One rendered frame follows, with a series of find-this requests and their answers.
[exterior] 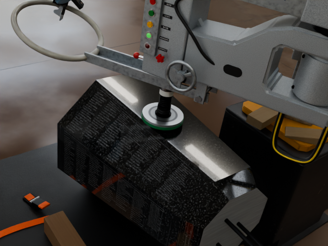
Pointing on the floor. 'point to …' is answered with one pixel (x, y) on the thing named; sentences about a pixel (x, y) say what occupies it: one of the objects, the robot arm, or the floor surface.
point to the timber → (61, 231)
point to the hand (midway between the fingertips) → (62, 16)
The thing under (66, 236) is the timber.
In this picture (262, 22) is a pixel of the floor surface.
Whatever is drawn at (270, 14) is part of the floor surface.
